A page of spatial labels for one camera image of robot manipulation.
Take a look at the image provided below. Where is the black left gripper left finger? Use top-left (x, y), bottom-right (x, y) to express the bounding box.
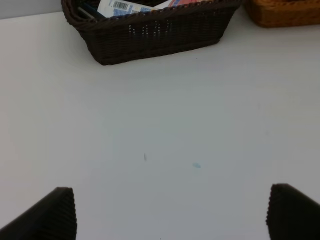
top-left (0, 187), bottom-right (77, 240)

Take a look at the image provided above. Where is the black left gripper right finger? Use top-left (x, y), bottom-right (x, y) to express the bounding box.
top-left (265, 183), bottom-right (320, 240)

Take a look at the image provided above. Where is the white tube blue cap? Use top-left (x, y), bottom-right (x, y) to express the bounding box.
top-left (97, 0), bottom-right (171, 18)

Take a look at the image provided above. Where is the pink lotion bottle white cap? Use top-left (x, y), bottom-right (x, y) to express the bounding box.
top-left (168, 0), bottom-right (204, 7)

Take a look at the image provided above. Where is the black felt board eraser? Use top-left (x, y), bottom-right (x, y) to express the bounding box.
top-left (77, 2), bottom-right (99, 19)

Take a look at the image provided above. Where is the dark brown wicker basket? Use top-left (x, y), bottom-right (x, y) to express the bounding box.
top-left (61, 0), bottom-right (242, 66)

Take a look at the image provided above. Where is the orange wicker basket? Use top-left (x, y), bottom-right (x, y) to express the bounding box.
top-left (243, 0), bottom-right (320, 28)

